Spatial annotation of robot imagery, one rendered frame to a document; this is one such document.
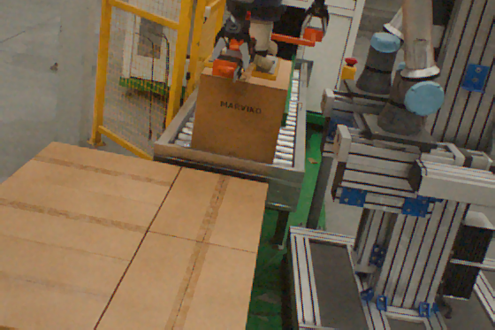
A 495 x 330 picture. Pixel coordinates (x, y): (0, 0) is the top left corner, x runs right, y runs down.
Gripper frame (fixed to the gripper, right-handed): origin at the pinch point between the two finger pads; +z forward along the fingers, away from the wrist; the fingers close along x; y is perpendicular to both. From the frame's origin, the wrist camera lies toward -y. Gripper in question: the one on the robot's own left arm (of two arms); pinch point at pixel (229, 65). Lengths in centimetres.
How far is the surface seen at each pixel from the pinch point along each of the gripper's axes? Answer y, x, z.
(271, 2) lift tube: 52, -6, -15
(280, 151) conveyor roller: 106, -21, 66
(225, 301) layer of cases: -29, -14, 65
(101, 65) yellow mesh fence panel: 185, 106, 64
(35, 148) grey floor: 160, 136, 120
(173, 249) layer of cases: -8, 7, 65
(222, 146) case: 74, 6, 57
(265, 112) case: 75, -11, 37
